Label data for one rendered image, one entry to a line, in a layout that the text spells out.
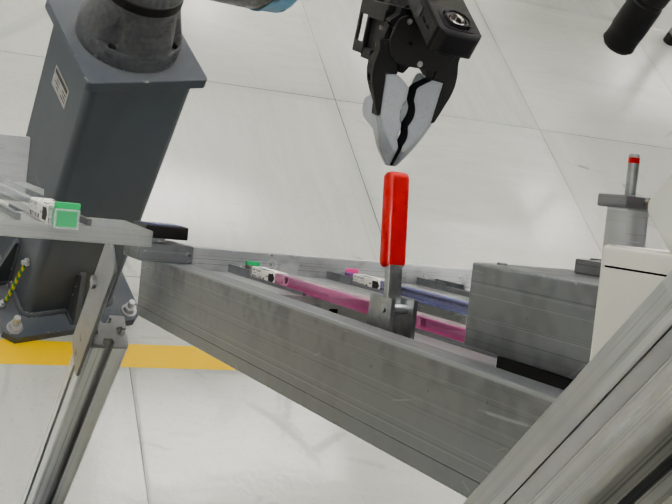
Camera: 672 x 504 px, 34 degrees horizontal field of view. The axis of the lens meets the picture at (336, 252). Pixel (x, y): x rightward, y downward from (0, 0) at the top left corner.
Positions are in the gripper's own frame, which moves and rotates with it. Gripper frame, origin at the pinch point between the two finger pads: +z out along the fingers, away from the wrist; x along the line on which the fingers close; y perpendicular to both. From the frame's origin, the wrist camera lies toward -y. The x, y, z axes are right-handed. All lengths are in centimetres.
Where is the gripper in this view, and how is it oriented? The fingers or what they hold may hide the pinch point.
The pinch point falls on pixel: (395, 154)
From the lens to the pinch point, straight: 106.9
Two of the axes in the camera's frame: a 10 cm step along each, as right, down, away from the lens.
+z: -2.0, 9.5, 2.6
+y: -3.9, -3.2, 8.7
